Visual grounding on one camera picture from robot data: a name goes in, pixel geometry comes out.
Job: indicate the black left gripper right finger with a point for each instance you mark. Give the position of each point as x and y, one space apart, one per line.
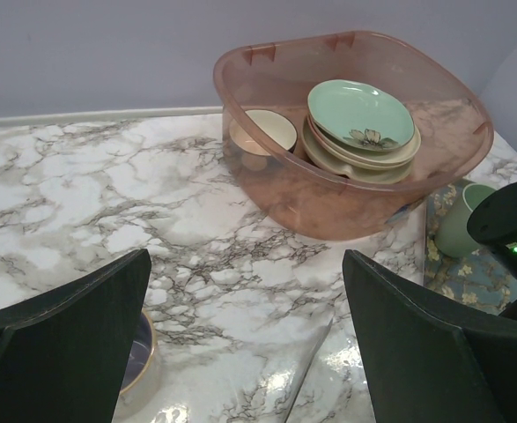
428 358

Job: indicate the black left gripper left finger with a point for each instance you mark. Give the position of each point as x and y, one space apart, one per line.
63 353

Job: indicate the cream divided plate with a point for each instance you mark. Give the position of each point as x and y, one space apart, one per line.
326 161

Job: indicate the green plate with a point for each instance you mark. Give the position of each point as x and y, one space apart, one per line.
360 115

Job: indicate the colourful striped bowl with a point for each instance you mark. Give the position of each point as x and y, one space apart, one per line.
252 156

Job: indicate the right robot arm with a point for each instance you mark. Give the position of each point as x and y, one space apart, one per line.
493 225

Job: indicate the pink transparent plastic bin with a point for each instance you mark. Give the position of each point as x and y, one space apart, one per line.
264 89

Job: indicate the iridescent pink mug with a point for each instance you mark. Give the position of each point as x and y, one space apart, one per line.
143 374

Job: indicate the floral blossom tray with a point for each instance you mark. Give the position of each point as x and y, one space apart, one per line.
476 280

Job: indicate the green plastic cup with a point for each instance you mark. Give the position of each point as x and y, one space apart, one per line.
452 238

